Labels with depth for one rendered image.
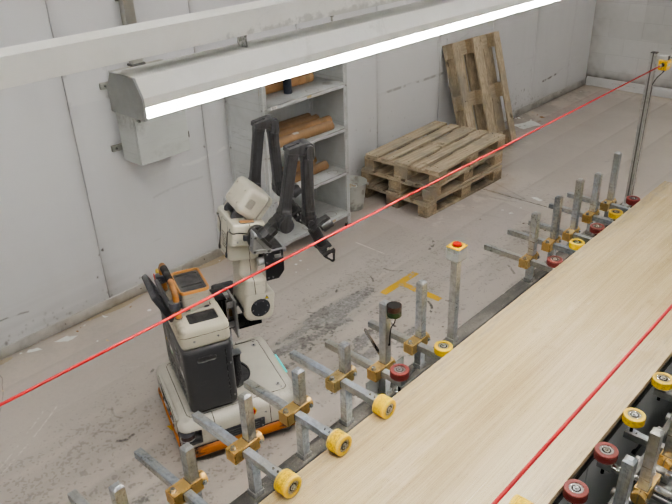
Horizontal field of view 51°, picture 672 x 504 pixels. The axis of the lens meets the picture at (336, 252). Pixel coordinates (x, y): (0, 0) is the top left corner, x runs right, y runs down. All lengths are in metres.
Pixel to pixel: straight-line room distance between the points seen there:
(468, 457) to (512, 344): 0.72
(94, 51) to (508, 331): 2.32
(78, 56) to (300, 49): 0.52
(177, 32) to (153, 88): 0.12
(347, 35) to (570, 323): 1.98
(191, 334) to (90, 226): 1.78
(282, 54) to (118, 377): 3.31
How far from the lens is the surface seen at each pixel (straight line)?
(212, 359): 3.57
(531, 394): 2.88
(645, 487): 2.65
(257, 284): 3.62
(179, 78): 1.43
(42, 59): 1.30
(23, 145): 4.68
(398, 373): 2.90
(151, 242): 5.33
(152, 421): 4.23
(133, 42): 1.38
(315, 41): 1.66
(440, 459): 2.56
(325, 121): 5.77
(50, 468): 4.14
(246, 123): 5.29
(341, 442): 2.51
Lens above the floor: 2.70
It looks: 28 degrees down
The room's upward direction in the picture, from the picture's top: 2 degrees counter-clockwise
